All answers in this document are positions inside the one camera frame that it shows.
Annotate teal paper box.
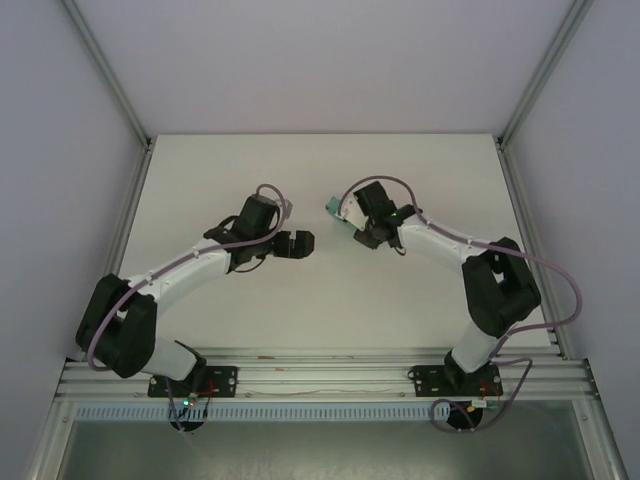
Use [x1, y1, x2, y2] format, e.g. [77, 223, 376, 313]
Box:
[323, 196, 362, 234]

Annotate grey metal sheet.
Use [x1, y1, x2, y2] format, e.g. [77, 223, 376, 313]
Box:
[52, 417, 604, 480]

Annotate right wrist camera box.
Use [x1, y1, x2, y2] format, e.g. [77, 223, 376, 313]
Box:
[339, 192, 371, 231]

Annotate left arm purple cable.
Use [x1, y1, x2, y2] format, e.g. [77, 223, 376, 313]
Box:
[85, 183, 296, 431]

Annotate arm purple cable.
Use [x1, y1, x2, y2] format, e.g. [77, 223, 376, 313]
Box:
[85, 183, 296, 431]
[340, 174, 584, 434]

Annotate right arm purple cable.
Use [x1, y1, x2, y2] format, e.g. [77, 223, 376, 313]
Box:
[340, 174, 584, 434]

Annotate aluminium mounting rail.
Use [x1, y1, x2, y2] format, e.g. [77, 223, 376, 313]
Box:
[54, 352, 599, 401]

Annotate aluminium table side rail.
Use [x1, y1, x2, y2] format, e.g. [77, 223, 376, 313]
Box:
[494, 139, 576, 361]
[64, 142, 155, 362]

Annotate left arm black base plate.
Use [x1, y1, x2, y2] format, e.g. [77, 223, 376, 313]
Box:
[147, 365, 239, 399]

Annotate slotted grey cable duct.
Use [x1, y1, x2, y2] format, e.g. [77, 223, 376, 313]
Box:
[74, 403, 451, 422]

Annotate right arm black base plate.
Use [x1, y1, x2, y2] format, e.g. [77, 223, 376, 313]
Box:
[407, 363, 502, 399]

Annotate aluminium upright frame post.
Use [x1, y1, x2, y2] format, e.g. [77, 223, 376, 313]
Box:
[60, 0, 154, 149]
[496, 0, 595, 149]

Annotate black round cable grommet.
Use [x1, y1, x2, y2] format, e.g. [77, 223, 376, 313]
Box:
[446, 402, 485, 432]
[169, 417, 206, 434]

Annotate aluminium lower frame post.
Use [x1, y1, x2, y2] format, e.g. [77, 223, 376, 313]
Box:
[27, 399, 76, 480]
[582, 399, 630, 480]

